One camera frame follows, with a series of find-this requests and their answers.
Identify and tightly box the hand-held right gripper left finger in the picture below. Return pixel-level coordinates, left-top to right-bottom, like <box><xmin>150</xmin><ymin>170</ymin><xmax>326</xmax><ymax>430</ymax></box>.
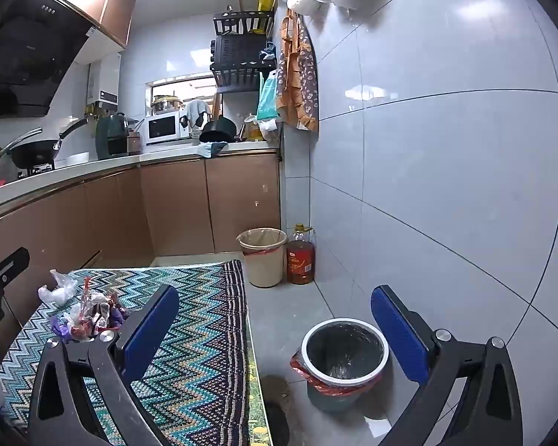
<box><xmin>28</xmin><ymin>283</ymin><xmax>180</xmax><ymax>446</ymax></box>

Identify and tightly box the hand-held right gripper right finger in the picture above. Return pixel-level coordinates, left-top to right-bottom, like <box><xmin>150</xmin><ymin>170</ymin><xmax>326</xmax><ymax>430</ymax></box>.
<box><xmin>371</xmin><ymin>285</ymin><xmax>524</xmax><ymax>446</ymax></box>

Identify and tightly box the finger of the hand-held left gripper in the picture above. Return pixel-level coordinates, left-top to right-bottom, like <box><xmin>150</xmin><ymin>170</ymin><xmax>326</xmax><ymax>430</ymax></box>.
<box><xmin>0</xmin><ymin>247</ymin><xmax>31</xmax><ymax>294</ymax></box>

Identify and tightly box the white tissue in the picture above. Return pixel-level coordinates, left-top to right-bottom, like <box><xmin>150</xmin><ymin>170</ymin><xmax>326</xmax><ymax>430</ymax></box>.
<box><xmin>38</xmin><ymin>269</ymin><xmax>79</xmax><ymax>306</ymax></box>

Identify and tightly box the grey white-rimmed trash bin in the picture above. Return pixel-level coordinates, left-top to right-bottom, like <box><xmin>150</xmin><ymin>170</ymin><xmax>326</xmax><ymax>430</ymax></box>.
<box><xmin>301</xmin><ymin>318</ymin><xmax>390</xmax><ymax>413</ymax></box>

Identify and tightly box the beige trash bin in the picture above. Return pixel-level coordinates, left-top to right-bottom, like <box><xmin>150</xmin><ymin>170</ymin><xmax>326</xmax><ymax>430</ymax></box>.
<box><xmin>237</xmin><ymin>227</ymin><xmax>288</xmax><ymax>288</ymax></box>

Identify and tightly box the small purple wrapper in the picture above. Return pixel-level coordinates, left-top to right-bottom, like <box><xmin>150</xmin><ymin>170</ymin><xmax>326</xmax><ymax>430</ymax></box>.
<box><xmin>107</xmin><ymin>305</ymin><xmax>130</xmax><ymax>329</ymax></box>

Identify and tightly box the zigzag patterned table cloth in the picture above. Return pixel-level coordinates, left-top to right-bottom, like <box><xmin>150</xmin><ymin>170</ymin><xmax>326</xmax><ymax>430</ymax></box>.
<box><xmin>0</xmin><ymin>260</ymin><xmax>253</xmax><ymax>446</ymax></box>

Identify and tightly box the clear red-print wrapper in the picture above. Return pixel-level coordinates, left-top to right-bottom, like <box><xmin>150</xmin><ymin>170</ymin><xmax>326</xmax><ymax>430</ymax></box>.
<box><xmin>80</xmin><ymin>276</ymin><xmax>116</xmax><ymax>317</ymax></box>

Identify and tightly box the crumpled white packaging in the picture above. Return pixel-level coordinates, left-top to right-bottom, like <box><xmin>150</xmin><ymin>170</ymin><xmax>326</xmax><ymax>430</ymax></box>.
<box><xmin>68</xmin><ymin>304</ymin><xmax>97</xmax><ymax>330</ymax></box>

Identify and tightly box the red plastic bag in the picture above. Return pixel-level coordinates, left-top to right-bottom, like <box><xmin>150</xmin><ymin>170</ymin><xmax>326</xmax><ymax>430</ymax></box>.
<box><xmin>289</xmin><ymin>352</ymin><xmax>388</xmax><ymax>399</ymax></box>

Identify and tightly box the black frying pan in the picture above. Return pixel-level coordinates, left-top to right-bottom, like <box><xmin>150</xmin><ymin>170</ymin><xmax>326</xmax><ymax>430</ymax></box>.
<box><xmin>9</xmin><ymin>118</ymin><xmax>89</xmax><ymax>169</ymax></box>

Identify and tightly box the cooking oil bottle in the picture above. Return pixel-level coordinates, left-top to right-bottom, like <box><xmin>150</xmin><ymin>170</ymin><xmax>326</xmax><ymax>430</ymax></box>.
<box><xmin>287</xmin><ymin>224</ymin><xmax>317</xmax><ymax>285</ymax></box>

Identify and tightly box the green floral table cover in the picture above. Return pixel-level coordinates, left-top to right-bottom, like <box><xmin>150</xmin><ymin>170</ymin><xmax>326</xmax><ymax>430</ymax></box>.
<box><xmin>246</xmin><ymin>334</ymin><xmax>274</xmax><ymax>446</ymax></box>

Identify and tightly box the brown kitchen base cabinet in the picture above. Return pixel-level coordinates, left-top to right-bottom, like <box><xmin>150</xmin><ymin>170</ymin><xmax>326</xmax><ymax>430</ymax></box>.
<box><xmin>0</xmin><ymin>149</ymin><xmax>282</xmax><ymax>330</ymax></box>

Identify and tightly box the dark green kitchen appliance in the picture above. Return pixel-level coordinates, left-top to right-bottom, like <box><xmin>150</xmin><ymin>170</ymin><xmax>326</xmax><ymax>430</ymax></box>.
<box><xmin>95</xmin><ymin>112</ymin><xmax>131</xmax><ymax>159</ymax></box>

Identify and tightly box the black range hood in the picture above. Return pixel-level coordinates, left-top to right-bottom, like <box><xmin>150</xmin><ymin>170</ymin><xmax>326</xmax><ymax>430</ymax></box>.
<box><xmin>0</xmin><ymin>0</ymin><xmax>98</xmax><ymax>119</ymax></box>

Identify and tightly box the blue dish cloth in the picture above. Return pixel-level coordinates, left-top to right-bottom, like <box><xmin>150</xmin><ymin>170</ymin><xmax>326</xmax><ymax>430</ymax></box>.
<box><xmin>198</xmin><ymin>142</ymin><xmax>228</xmax><ymax>159</ymax></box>

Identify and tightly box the white water heater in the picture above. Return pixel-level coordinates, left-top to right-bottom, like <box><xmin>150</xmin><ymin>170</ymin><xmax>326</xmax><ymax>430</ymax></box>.
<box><xmin>87</xmin><ymin>53</ymin><xmax>122</xmax><ymax>105</ymax></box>

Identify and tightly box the white microwave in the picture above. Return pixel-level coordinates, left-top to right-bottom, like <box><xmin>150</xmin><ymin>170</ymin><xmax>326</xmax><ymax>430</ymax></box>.
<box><xmin>144</xmin><ymin>110</ymin><xmax>190</xmax><ymax>145</ymax></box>

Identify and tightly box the black pot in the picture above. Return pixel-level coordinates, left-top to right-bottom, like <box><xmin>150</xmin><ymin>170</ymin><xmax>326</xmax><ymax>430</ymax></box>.
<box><xmin>200</xmin><ymin>118</ymin><xmax>238</xmax><ymax>144</ymax></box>

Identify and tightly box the steel pot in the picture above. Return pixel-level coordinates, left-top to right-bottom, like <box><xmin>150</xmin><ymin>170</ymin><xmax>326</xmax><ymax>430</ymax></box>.
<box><xmin>151</xmin><ymin>94</ymin><xmax>183</xmax><ymax>114</ymax></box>

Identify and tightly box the yellow jar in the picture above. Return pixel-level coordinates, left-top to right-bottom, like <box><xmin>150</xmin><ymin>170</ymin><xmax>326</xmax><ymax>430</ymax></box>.
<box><xmin>244</xmin><ymin>118</ymin><xmax>265</xmax><ymax>142</ymax></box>

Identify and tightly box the grey hanging cloth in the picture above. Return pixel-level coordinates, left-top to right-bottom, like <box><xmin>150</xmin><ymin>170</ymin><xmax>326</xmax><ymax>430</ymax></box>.
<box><xmin>183</xmin><ymin>100</ymin><xmax>212</xmax><ymax>129</ymax></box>

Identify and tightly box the black storage rack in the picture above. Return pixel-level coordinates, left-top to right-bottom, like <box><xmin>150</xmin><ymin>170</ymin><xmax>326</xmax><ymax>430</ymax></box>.
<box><xmin>210</xmin><ymin>7</ymin><xmax>278</xmax><ymax>94</ymax></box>

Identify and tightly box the brown upper cabinet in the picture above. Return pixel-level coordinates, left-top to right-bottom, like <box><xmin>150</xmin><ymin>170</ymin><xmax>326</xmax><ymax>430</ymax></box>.
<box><xmin>32</xmin><ymin>0</ymin><xmax>137</xmax><ymax>50</ymax></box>

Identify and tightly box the orange patterned apron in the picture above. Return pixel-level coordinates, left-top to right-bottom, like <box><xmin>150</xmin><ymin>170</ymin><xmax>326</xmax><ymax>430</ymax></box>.
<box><xmin>276</xmin><ymin>9</ymin><xmax>320</xmax><ymax>132</ymax></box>

